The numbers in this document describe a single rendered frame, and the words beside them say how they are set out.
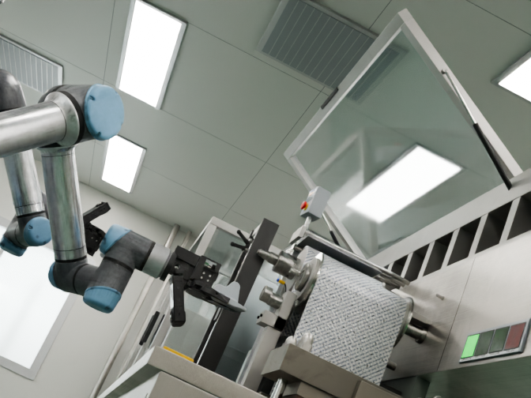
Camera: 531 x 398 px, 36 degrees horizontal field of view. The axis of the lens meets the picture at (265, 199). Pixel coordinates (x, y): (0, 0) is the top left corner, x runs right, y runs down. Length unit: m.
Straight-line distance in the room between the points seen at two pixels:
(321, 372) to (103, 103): 0.72
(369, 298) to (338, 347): 0.14
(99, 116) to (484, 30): 2.16
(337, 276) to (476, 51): 1.89
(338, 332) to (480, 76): 2.08
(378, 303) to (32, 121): 0.92
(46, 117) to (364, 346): 0.90
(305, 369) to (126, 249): 0.48
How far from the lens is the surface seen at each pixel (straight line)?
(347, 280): 1.99
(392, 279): 2.40
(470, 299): 1.94
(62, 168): 1.87
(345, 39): 3.87
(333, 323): 1.95
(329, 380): 1.73
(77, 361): 7.42
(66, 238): 1.90
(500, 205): 2.06
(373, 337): 1.98
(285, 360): 1.70
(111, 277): 1.83
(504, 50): 3.61
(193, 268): 1.88
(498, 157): 2.10
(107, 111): 1.73
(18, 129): 1.63
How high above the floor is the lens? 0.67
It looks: 21 degrees up
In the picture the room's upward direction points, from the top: 24 degrees clockwise
